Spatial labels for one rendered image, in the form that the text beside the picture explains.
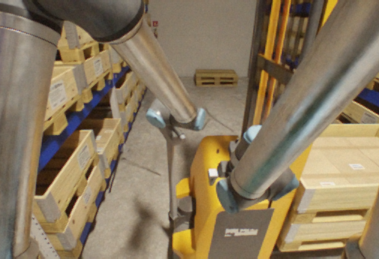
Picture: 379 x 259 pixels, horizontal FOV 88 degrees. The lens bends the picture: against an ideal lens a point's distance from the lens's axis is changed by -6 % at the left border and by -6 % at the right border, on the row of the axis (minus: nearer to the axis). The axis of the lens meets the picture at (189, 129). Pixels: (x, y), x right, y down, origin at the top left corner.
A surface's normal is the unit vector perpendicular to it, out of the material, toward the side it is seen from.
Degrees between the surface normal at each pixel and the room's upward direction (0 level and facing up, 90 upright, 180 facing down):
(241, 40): 90
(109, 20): 108
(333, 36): 88
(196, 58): 90
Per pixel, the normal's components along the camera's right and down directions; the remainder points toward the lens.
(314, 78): -0.85, 0.29
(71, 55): 0.04, 0.50
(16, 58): 0.60, 0.17
